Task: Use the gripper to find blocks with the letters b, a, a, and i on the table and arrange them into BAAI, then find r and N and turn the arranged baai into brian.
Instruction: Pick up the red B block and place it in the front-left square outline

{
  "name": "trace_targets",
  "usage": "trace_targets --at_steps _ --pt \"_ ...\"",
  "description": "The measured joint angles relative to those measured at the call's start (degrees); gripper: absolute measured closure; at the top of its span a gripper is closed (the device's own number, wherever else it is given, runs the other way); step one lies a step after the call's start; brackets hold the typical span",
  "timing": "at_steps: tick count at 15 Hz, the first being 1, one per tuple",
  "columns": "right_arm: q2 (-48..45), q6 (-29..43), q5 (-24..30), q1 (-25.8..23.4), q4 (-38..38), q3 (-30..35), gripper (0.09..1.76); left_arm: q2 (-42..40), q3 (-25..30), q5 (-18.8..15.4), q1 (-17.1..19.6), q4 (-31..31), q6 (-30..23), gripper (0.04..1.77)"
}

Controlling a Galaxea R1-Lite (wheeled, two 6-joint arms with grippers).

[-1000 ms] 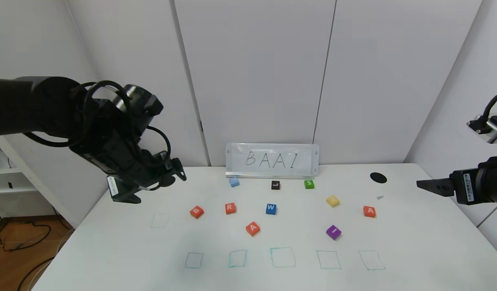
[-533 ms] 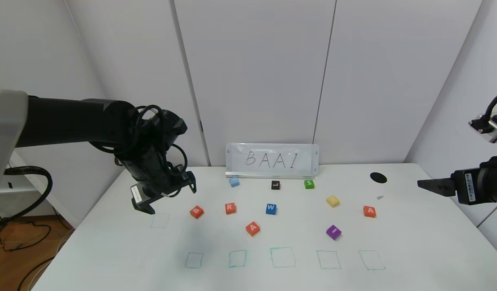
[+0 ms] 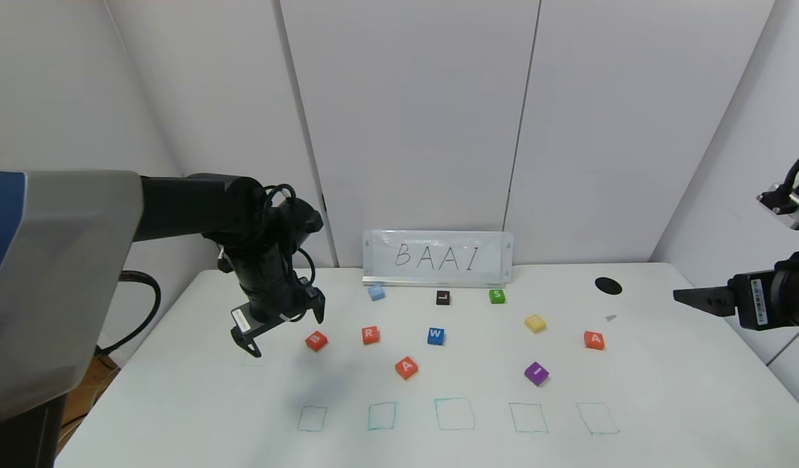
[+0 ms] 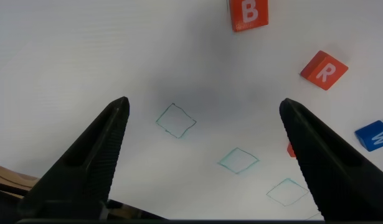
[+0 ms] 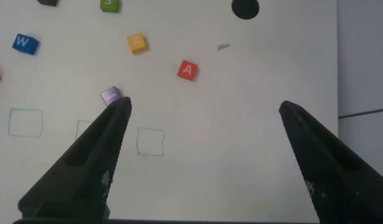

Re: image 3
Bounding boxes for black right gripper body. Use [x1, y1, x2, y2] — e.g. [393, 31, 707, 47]
[727, 259, 799, 332]

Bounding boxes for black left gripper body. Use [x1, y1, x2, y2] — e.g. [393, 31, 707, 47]
[231, 282, 326, 339]

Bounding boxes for white BAAI sign board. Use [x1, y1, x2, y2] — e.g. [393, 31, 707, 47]
[363, 230, 514, 288]

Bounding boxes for thick black arm hose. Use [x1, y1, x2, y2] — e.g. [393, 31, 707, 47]
[97, 270, 163, 358]

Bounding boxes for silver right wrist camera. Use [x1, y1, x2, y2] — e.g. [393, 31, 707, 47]
[757, 183, 799, 230]

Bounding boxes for thin black wrist cables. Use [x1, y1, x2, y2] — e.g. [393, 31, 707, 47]
[259, 184, 319, 290]

